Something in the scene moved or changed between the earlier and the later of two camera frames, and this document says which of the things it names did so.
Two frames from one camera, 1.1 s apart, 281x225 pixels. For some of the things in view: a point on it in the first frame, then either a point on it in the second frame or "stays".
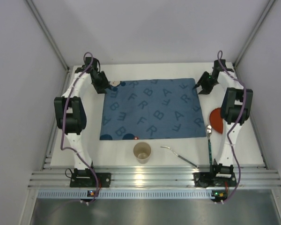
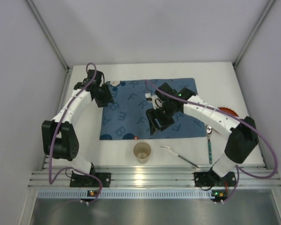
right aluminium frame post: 271,3 stays
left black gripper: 102,86 to 105,99
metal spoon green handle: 209,128 stays
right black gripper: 204,85 to 159,117
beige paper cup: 142,151 stays
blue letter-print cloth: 151,108 stays
